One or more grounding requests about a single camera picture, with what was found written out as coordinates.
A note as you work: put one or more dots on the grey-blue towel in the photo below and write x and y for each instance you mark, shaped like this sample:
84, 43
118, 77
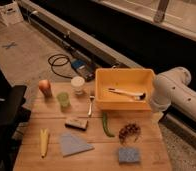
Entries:
72, 144

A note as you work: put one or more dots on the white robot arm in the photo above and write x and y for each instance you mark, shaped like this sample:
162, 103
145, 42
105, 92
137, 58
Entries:
171, 88

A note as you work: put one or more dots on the white paper cup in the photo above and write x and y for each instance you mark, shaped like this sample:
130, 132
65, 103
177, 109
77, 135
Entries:
77, 84

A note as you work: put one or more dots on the green translucent cup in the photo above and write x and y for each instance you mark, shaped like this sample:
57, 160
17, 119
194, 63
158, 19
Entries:
63, 99

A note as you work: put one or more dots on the yellow plastic bin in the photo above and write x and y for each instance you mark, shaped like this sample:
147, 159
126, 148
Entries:
133, 80

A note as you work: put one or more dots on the blue black power device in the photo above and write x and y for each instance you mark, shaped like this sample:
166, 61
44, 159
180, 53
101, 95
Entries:
82, 69

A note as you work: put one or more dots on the dark grape bunch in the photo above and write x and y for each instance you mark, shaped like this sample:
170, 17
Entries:
131, 129

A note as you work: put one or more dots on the yellow corn cob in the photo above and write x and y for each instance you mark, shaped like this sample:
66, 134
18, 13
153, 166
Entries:
44, 138

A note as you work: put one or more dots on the blue sponge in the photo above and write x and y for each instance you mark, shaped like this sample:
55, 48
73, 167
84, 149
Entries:
128, 155

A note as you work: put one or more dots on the black chair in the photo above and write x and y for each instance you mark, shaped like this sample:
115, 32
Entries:
12, 113

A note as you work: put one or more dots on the white cardboard box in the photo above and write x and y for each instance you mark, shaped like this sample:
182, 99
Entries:
10, 14

